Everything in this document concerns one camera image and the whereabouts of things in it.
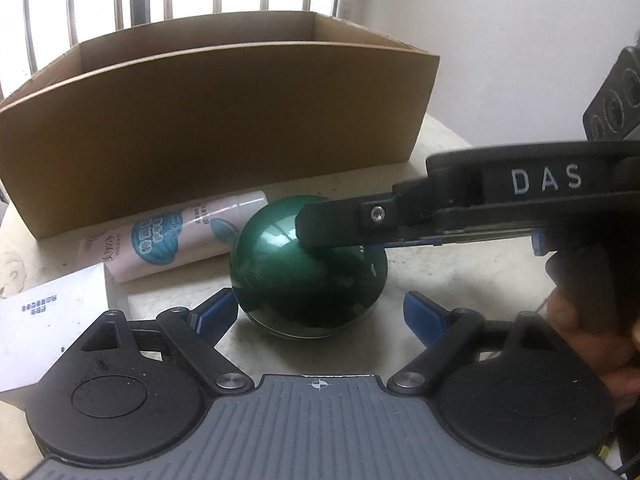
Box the brown cardboard box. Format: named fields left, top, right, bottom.
left=0, top=10, right=441, bottom=240

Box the person's right hand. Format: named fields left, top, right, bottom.
left=546, top=291, right=640, bottom=413

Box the green round glossy container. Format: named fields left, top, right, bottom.
left=229, top=195, right=389, bottom=339

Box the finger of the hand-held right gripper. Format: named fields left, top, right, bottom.
left=294, top=194, right=442, bottom=252

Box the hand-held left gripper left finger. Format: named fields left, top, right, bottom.
left=80, top=289, right=252, bottom=394

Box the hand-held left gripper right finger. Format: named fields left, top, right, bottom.
left=387, top=290, right=557, bottom=395

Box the pink hand cream tube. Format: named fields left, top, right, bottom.
left=77, top=190, right=271, bottom=285

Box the white printed carton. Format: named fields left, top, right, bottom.
left=0, top=264, right=111, bottom=397

